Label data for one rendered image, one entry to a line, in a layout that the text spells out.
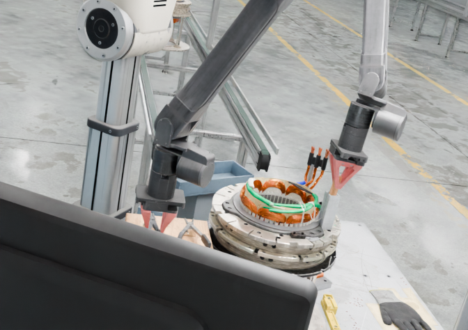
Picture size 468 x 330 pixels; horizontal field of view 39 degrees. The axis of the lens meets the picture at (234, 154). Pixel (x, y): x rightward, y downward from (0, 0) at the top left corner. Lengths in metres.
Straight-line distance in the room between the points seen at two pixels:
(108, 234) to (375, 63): 1.15
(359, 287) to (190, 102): 0.97
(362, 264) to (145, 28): 1.04
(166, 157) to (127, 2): 0.43
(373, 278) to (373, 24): 0.87
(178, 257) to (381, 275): 1.76
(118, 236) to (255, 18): 0.84
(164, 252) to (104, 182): 1.39
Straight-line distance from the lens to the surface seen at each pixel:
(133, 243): 0.44
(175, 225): 1.54
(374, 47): 1.55
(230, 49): 1.25
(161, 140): 1.33
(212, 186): 1.82
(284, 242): 1.49
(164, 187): 1.37
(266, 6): 1.22
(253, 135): 3.16
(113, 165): 1.78
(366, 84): 1.51
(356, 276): 2.11
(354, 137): 1.51
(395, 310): 1.97
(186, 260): 0.43
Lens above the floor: 1.78
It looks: 21 degrees down
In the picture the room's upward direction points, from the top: 11 degrees clockwise
